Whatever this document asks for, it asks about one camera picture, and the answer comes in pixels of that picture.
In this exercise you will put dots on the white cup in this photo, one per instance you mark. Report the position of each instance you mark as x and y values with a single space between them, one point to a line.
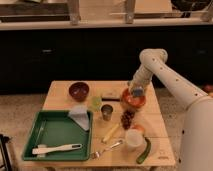
133 138

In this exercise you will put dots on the dark red grape bunch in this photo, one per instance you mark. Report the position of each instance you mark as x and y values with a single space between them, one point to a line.
126 119

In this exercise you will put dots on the black stand at left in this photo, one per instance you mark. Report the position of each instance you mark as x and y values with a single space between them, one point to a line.
6 161

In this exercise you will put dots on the dark maroon bowl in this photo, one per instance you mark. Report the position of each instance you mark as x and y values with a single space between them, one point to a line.
79 91

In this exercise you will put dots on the dark cabinet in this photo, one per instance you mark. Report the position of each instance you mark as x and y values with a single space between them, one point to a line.
31 59

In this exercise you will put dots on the grey folded cloth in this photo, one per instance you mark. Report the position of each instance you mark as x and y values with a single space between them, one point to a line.
79 114

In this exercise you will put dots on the orange carrot piece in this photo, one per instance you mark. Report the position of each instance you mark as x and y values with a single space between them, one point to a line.
139 128

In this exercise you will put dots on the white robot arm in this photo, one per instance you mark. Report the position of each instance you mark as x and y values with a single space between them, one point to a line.
196 150

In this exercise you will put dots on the metal fork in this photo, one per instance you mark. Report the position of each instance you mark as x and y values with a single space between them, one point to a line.
98 154

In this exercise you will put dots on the white spatula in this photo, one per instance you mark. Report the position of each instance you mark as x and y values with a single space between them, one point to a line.
67 147

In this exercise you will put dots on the small metal cup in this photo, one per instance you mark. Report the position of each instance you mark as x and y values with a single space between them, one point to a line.
106 111

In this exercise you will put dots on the blue sponge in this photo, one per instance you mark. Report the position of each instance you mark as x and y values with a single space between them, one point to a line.
137 92

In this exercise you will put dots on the black handled brush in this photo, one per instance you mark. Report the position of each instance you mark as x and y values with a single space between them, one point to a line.
110 96

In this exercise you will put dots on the green cucumber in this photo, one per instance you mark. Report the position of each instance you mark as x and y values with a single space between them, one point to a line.
141 158

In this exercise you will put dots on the orange-red bowl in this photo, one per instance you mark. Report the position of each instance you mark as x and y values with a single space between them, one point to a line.
129 99

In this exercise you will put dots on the green plastic tray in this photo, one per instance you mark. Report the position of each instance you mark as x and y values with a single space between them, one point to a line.
56 128

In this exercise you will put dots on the wooden table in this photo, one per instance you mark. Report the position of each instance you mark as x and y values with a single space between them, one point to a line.
148 116

